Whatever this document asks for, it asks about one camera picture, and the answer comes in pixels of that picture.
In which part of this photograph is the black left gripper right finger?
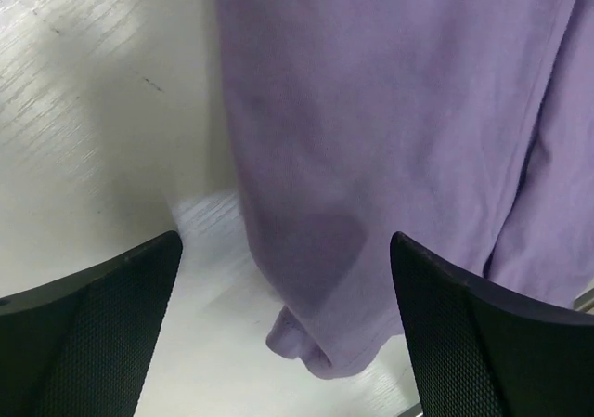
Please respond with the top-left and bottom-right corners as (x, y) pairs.
(390, 233), (593, 416)

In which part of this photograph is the lavender t shirt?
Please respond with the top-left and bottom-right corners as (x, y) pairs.
(216, 0), (593, 380)

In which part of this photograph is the aluminium table edge rail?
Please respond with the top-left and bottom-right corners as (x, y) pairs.
(573, 288), (594, 313)

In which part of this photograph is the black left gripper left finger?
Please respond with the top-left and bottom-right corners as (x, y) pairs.
(1, 231), (182, 417)

